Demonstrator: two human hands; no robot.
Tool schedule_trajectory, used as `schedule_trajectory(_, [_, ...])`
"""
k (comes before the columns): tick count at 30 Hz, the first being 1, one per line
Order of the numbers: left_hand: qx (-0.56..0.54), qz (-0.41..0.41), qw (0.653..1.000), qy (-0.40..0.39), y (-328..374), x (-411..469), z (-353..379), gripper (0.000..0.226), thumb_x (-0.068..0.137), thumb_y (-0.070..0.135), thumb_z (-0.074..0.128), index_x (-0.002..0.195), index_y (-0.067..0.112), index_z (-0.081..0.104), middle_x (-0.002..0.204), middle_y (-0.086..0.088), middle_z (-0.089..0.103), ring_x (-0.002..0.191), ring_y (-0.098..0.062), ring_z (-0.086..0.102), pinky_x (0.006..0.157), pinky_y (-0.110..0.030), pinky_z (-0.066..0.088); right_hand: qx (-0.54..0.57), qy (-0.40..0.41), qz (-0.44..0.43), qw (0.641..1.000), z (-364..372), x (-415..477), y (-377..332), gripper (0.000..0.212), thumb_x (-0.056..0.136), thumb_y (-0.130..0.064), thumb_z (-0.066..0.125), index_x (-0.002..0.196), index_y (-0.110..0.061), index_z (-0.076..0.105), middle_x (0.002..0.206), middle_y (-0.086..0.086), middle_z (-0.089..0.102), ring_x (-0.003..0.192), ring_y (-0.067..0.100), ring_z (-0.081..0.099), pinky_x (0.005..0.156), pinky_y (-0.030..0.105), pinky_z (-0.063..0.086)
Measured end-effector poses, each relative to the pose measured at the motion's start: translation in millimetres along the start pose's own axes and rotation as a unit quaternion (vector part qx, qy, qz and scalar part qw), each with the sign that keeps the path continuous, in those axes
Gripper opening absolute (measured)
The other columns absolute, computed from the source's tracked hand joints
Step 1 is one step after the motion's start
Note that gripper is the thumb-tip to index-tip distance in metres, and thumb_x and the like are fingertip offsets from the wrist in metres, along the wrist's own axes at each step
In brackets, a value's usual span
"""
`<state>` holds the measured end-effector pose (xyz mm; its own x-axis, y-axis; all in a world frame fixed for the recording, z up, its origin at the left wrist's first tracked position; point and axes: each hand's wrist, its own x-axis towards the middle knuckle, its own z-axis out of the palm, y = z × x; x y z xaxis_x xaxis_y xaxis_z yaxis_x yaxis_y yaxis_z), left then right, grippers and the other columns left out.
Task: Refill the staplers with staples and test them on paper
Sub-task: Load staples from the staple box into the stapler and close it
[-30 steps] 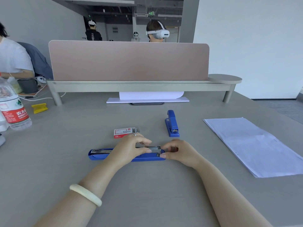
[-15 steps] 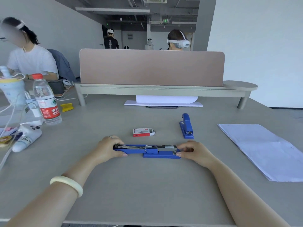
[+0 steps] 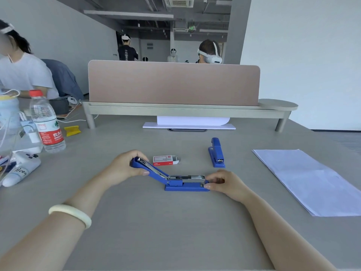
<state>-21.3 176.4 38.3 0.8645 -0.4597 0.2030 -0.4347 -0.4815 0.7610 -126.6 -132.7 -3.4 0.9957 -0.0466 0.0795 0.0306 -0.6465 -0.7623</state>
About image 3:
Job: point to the clear water bottle red label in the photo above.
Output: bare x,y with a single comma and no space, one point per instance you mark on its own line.
46,121

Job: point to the blue jacket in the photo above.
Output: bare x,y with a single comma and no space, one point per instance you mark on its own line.
63,78

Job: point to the person's left thumb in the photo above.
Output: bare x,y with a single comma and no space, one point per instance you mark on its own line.
139,171

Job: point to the pale jade bangle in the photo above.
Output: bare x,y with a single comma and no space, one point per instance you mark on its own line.
80,213

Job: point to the closed blue stapler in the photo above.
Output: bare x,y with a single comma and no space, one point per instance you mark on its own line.
216,155

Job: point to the person's left hand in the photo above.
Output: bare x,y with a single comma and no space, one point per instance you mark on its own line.
121,167

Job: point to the stack of white paper sheets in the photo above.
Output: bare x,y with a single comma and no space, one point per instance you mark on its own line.
307,180

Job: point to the white headset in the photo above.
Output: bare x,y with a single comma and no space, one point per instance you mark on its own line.
213,58

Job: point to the blue stapler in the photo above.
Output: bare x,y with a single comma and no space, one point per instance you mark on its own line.
183,186
216,155

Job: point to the pink desk divider panel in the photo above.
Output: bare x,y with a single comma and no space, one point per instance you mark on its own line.
173,83

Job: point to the person's right hand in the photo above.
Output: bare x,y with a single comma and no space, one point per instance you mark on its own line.
230,186

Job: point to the light blue cup yellow lid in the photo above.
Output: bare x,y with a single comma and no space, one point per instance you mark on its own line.
8,114

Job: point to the white handheld controller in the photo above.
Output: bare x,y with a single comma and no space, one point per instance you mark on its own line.
21,169

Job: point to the white charger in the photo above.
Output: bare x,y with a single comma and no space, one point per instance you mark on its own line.
33,136

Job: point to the red and white staple box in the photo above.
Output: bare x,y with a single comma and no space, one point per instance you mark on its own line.
163,160

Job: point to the green exit sign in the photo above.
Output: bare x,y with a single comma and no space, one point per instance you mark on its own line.
191,28

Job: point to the yellow plastic piece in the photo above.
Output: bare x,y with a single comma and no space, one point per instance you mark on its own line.
72,130

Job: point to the person's right forearm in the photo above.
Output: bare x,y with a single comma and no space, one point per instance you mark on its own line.
279,237

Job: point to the clear plastic container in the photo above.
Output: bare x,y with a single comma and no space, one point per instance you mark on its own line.
5,143

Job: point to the person's left forearm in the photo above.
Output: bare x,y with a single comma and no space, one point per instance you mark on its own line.
59,225

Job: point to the person's right thumb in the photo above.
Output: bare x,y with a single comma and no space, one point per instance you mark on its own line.
213,186

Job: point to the grey desk shelf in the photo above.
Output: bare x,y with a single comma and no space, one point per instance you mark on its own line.
183,110

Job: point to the black bag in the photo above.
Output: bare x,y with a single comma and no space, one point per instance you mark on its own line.
59,105

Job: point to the ceiling air vent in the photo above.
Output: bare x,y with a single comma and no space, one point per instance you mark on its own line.
178,1

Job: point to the curved white paper sheet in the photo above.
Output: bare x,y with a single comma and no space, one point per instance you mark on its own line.
191,120

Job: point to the flat white board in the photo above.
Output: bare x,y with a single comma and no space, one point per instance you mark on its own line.
158,126

